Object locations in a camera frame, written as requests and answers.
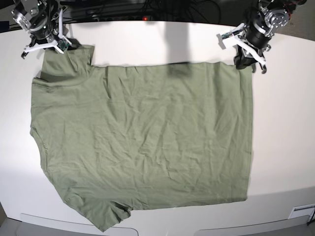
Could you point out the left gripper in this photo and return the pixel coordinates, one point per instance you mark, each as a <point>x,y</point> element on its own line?
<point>247,54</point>

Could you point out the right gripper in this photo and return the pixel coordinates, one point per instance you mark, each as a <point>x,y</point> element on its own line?
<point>45,29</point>

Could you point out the green T-shirt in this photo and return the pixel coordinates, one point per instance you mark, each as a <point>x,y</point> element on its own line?
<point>116,139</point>

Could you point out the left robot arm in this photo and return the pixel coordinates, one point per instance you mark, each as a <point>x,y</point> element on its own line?
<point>252,36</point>

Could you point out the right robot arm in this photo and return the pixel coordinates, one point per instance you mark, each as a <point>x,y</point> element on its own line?
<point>30,8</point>

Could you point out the black power strip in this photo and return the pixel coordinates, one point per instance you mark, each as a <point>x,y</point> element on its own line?
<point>126,18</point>

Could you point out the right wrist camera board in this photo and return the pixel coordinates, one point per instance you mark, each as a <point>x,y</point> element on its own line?
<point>63,45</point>

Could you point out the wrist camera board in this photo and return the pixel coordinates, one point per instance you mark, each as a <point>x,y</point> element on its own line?
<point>226,35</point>
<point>63,45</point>

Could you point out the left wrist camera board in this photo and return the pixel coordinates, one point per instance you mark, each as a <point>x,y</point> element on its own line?
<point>226,35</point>

